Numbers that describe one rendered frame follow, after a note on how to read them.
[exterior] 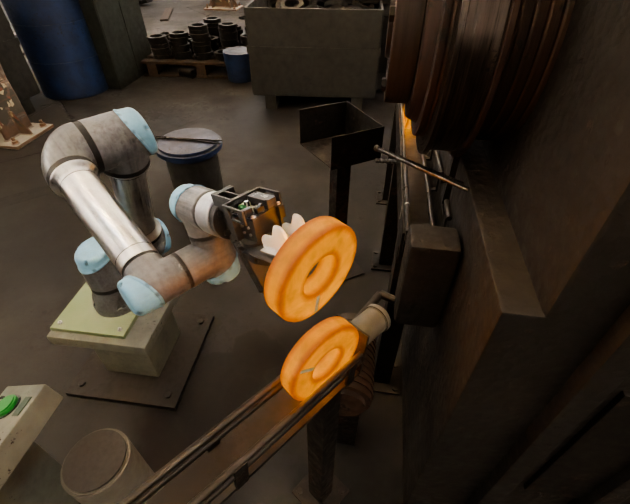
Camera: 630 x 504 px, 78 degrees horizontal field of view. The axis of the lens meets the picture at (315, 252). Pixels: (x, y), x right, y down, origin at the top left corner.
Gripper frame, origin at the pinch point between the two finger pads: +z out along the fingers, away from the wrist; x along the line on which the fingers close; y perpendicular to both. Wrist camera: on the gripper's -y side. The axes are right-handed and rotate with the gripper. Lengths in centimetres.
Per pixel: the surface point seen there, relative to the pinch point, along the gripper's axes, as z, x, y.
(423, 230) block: -2.6, 30.8, -12.0
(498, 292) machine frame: 17.9, 17.4, -10.0
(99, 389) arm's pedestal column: -96, -31, -68
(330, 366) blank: -3.4, 1.3, -24.5
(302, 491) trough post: -25, -3, -87
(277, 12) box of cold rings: -218, 187, 35
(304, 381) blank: -2.3, -5.3, -21.1
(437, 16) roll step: 0.1, 32.9, 24.3
